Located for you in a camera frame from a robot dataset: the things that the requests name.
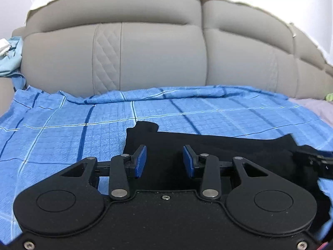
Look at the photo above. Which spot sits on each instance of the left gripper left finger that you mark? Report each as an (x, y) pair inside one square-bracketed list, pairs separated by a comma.
[(74, 198)]

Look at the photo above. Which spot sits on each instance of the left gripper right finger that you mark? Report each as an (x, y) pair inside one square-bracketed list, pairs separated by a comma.
[(253, 197)]

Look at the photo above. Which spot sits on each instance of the black pants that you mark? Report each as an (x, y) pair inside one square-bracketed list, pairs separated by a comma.
[(171, 208)]

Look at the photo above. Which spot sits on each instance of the lavender blanket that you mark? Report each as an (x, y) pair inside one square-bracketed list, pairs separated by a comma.
[(321, 108)]

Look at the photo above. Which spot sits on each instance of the blue plaid bed sheet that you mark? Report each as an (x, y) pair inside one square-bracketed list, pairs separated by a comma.
[(43, 133)]

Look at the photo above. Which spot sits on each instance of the light blue folded cloth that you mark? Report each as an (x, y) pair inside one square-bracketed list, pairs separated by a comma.
[(11, 63)]

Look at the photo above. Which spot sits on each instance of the beige padded headboard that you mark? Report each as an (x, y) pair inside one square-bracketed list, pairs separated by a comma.
[(89, 47)]

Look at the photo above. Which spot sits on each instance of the white cloth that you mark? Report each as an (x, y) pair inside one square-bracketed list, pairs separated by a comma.
[(4, 46)]

